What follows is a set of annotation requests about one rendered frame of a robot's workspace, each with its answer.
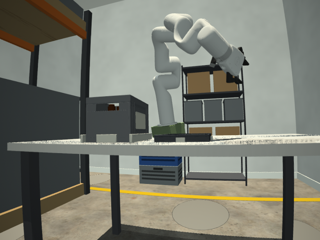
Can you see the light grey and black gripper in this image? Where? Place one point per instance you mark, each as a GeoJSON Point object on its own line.
{"type": "Point", "coordinates": [232, 65]}

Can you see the dark grey divided crate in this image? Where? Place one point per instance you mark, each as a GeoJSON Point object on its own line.
{"type": "Point", "coordinates": [131, 118]}

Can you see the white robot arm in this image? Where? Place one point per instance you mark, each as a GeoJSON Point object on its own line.
{"type": "Point", "coordinates": [175, 29]}

